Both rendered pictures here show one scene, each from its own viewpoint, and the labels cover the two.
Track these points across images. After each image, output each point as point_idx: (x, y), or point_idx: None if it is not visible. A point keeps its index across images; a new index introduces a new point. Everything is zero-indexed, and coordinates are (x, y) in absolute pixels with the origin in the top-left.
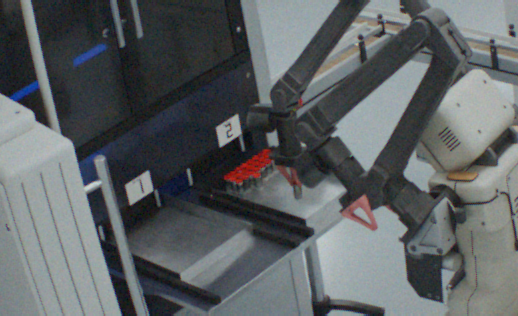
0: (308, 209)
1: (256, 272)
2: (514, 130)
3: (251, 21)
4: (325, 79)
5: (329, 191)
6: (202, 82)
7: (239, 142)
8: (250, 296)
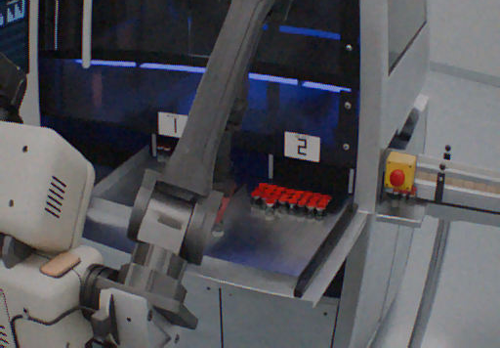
0: (227, 256)
1: (102, 240)
2: (5, 245)
3: (369, 51)
4: (488, 199)
5: (270, 264)
6: (280, 72)
7: (348, 181)
8: (275, 317)
